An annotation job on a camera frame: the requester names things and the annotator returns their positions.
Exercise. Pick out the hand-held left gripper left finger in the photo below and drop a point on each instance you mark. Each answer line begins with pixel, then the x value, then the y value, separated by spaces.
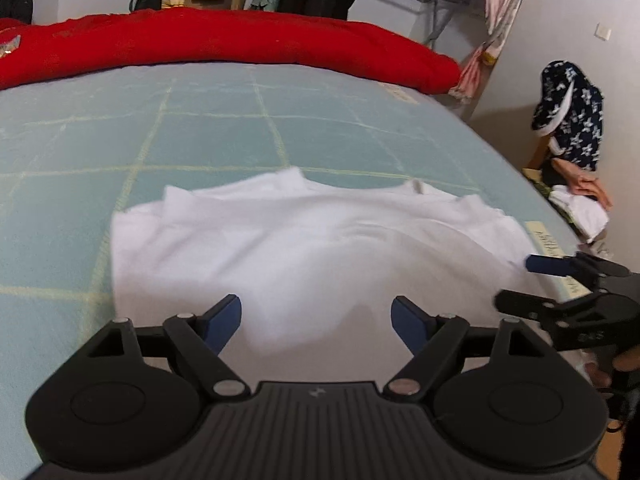
pixel 222 320

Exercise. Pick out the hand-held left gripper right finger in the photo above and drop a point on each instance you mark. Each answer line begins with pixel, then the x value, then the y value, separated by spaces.
pixel 407 320

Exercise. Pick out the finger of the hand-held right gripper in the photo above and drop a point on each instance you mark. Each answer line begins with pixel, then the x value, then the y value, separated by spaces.
pixel 542 264
pixel 525 302

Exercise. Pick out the white printed sweatshirt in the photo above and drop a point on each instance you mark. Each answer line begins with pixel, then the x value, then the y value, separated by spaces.
pixel 325 250

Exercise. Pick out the metal clothes drying rack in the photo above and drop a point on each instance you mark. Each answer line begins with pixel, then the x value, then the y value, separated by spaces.
pixel 440 20

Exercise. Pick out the person's right hand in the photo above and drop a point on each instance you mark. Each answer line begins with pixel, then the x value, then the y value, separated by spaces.
pixel 627 360

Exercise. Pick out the white folded cloth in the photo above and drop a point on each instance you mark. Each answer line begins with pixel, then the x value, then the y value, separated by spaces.
pixel 585 215

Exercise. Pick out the green patterned cushion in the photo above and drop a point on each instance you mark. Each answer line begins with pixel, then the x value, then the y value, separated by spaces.
pixel 535 176

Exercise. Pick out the wooden chair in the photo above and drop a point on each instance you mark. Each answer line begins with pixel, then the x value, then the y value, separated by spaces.
pixel 537 155

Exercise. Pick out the dark star print garment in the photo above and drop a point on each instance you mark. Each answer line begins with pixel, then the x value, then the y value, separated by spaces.
pixel 575 110

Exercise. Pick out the green checked bed sheet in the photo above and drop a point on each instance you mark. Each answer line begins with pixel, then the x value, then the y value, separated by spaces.
pixel 200 125

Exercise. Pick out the pink floral curtain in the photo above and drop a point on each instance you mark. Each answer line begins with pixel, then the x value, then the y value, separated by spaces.
pixel 505 0

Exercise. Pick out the red quilt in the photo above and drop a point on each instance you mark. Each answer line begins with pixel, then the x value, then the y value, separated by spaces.
pixel 225 40

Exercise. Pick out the black backpack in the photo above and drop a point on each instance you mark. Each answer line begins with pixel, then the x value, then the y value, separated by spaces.
pixel 17 5

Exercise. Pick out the white wall switch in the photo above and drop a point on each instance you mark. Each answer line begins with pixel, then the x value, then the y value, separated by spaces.
pixel 603 31

